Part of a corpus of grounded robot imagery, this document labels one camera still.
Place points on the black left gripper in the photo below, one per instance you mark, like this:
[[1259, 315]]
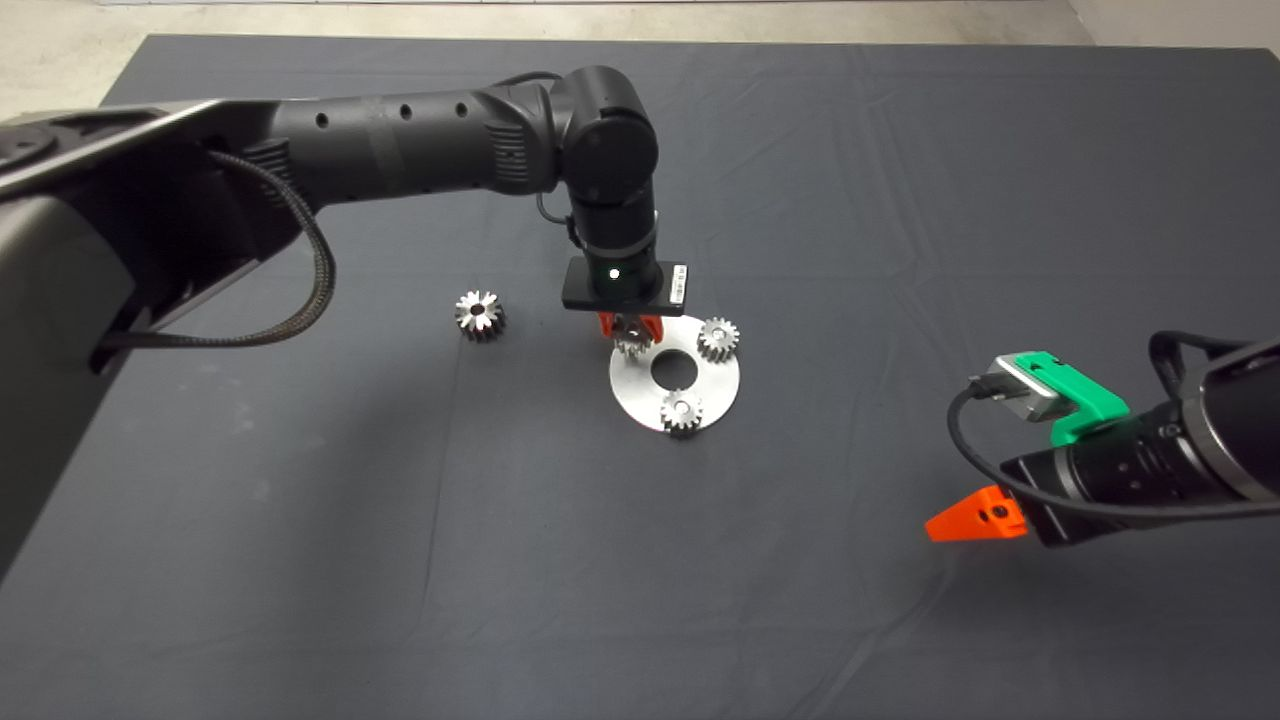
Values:
[[620, 285]]

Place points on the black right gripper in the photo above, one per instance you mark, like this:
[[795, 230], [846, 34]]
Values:
[[1055, 495]]

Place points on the small steel gear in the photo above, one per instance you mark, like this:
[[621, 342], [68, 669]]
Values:
[[632, 348], [674, 420], [708, 348]]

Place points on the larger steel gear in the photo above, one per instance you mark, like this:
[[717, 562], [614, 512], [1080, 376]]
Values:
[[468, 322]]

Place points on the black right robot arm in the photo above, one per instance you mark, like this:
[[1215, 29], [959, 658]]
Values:
[[1210, 430]]

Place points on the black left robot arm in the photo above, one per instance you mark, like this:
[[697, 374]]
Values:
[[400, 150]]

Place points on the round metal plate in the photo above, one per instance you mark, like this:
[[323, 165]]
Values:
[[720, 385]]

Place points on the dark grey table cloth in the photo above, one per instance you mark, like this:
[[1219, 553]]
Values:
[[900, 200]]

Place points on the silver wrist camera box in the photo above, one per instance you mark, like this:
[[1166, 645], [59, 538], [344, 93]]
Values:
[[1015, 395]]

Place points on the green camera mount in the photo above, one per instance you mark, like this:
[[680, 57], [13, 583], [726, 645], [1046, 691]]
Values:
[[1085, 400]]

